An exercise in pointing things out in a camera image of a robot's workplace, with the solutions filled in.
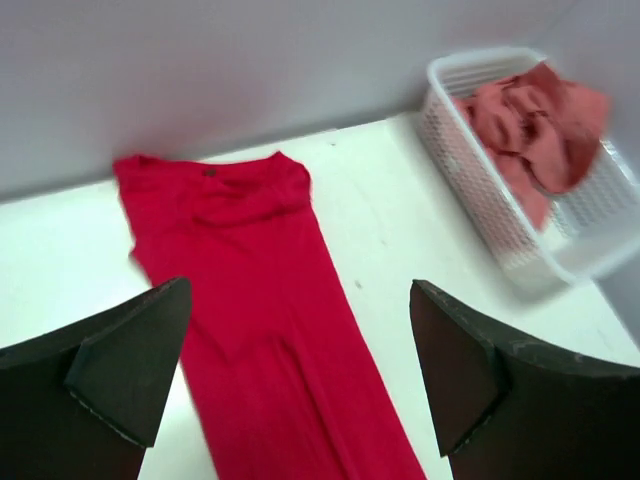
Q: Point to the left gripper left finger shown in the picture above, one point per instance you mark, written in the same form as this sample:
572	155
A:
86	401

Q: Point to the white plastic basket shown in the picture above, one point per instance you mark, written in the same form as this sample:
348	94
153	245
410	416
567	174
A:
590	231

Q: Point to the red t shirt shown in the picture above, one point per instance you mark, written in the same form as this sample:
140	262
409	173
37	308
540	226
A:
283	382

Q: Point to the crumpled pink t shirt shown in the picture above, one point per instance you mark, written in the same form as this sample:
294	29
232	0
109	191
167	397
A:
542	133

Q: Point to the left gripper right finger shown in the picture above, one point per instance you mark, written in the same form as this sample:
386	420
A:
507	405

